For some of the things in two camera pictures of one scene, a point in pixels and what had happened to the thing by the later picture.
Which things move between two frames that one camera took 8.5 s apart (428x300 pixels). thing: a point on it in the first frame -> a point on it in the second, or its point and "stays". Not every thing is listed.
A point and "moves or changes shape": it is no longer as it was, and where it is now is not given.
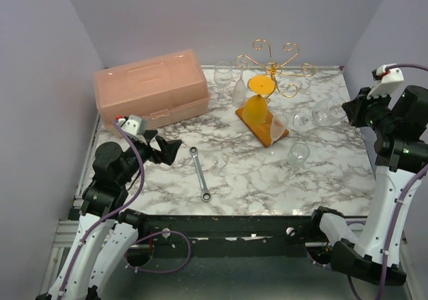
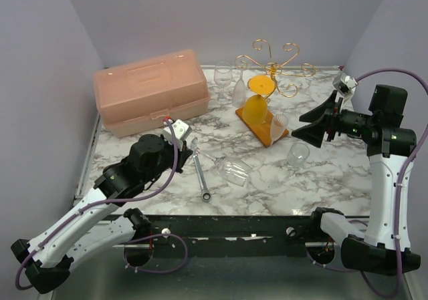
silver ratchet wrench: (206, 195) stays
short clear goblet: (297, 153) stays
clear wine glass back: (223, 77) stays
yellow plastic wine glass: (255, 108) stays
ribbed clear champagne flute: (239, 91) stays
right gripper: (356, 107) -> (314, 132)
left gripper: (168, 148) -> (182, 156)
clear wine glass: (326, 112) moves or changes shape
